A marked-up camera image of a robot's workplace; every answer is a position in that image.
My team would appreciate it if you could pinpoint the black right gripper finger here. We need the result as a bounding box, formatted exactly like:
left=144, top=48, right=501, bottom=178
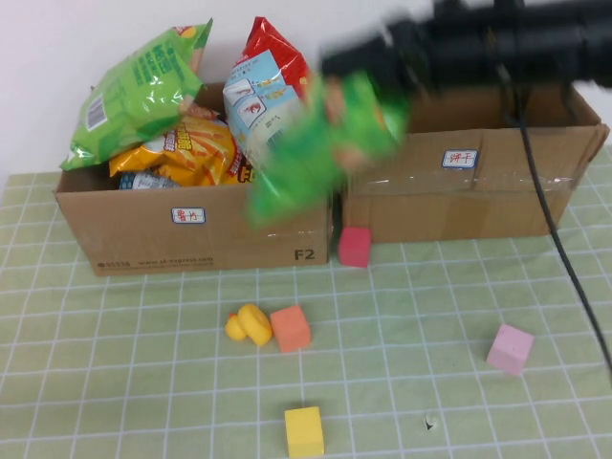
left=318, top=41, right=383, bottom=81

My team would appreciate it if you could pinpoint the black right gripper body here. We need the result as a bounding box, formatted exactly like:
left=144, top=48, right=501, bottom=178
left=375, top=17, right=434, bottom=93

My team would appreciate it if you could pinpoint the dark green Lay's chips bag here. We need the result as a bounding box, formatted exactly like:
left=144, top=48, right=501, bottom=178
left=245, top=70, right=413, bottom=231

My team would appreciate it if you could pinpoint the red shrimp snack bag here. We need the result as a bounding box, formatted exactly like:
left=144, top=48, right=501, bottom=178
left=222, top=16, right=316, bottom=169

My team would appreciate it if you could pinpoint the orange fries snack bag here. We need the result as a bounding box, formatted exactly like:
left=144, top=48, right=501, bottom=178
left=108, top=105, right=262, bottom=188

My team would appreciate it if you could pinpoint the small blue white snack bag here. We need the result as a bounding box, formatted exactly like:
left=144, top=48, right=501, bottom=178
left=118, top=169, right=183, bottom=190

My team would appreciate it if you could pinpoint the white label on taped box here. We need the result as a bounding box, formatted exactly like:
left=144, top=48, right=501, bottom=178
left=441, top=149, right=479, bottom=170

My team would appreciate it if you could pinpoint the taped empty cardboard box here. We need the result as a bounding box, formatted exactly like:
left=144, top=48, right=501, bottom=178
left=334, top=83, right=611, bottom=246

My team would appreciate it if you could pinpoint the red foam cube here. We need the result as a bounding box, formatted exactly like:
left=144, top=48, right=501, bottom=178
left=337, top=226, right=374, bottom=269

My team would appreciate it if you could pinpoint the light green chips bag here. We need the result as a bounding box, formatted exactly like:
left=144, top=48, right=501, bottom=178
left=58, top=18, right=215, bottom=172

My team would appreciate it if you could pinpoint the white label on F2 box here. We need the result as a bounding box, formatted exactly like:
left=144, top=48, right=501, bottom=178
left=170, top=207, right=208, bottom=226

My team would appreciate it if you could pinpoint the cardboard box with F2 print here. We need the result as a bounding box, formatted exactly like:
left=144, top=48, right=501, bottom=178
left=53, top=81, right=335, bottom=278

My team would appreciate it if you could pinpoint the orange foam cube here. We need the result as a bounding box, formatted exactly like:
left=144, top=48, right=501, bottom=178
left=269, top=304, right=314, bottom=354

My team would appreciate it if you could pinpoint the yellow rubber duck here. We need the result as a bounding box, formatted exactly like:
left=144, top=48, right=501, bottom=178
left=224, top=303, right=274, bottom=348

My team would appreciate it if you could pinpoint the pink foam cube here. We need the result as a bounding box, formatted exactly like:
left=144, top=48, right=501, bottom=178
left=486, top=322, right=536, bottom=377

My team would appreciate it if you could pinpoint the yellow foam cube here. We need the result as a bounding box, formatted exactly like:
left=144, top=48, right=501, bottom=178
left=284, top=405, right=326, bottom=459

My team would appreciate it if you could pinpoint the green checkered tablecloth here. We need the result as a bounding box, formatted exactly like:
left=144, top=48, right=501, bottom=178
left=0, top=142, right=612, bottom=459

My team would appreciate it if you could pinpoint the black cable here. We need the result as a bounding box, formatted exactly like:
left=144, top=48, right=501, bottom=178
left=494, top=61, right=612, bottom=380

